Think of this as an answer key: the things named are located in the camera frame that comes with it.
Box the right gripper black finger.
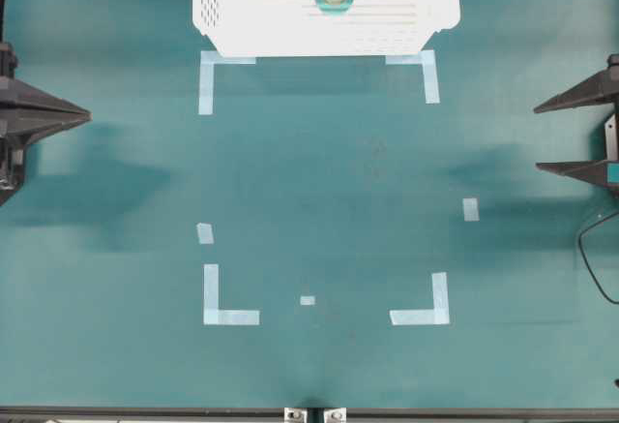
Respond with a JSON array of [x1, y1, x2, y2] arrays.
[[533, 54, 618, 114], [536, 160, 618, 190]]

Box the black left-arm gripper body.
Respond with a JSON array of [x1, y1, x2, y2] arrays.
[[0, 43, 30, 207]]

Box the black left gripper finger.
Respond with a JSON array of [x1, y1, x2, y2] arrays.
[[11, 79, 92, 147]]

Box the small light blue tape strip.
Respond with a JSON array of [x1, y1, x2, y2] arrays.
[[196, 223, 214, 245], [462, 197, 480, 222]]

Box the light blue tape corner marker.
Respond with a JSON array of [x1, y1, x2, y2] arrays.
[[198, 50, 256, 116], [389, 271, 451, 326], [202, 263, 261, 326], [385, 49, 440, 105]]

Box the white perforated plastic basket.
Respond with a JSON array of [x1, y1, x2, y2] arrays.
[[192, 0, 460, 57]]

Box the small light blue tape piece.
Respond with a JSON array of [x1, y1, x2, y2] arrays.
[[300, 295, 315, 306]]

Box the black aluminium frame rail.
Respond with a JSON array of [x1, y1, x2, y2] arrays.
[[1, 406, 618, 422]]

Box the metal bracket on front rail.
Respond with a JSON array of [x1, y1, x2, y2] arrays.
[[283, 408, 308, 423], [323, 408, 347, 423]]

